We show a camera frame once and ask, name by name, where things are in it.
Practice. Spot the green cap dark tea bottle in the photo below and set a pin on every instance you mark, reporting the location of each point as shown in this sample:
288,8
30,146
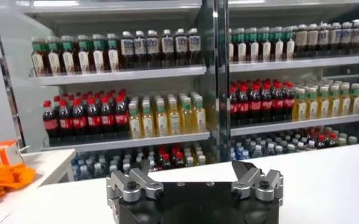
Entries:
39,64
241,51
113,59
83,61
253,51
98,60
278,50
266,50
289,48
231,51
68,61
54,62

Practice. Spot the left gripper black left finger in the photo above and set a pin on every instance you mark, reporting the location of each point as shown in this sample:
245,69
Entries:
130,188

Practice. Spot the black slanted door frame bar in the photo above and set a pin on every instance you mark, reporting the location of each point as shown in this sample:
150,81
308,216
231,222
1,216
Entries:
11,91

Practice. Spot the white side table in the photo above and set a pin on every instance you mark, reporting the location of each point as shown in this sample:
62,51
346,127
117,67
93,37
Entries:
54,161

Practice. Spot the white shelf board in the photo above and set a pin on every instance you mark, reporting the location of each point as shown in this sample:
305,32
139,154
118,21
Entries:
130,142
289,64
289,124
121,76

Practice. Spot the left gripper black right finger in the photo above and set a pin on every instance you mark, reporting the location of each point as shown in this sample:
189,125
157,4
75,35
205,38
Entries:
258,187

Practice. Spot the red cap cola bottle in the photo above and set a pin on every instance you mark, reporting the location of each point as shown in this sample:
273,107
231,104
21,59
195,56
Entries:
66,123
122,118
289,103
243,107
107,120
234,108
266,105
94,121
79,122
278,104
255,106
50,124

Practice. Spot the white cap cream label bottle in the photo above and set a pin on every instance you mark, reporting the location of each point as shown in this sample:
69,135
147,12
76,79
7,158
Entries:
312,39
301,39

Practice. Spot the orange and white box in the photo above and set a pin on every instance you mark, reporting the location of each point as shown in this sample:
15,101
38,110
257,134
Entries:
2,152

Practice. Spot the white cap blue label bottle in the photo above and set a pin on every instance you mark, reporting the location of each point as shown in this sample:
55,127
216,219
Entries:
194,45
334,37
140,48
346,36
323,38
356,36
126,48
152,47
167,46
181,45

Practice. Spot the drinks display cabinet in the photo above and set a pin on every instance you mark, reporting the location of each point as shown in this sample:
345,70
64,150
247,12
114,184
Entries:
222,91

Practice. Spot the green label yellow juice bottle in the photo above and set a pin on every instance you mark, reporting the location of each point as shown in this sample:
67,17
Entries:
187,121
200,120
161,124
135,128
345,104
174,123
356,103
312,108
301,109
324,107
148,126
334,106

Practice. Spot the crumpled orange cloth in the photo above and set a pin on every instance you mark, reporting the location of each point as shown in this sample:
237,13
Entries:
5,179

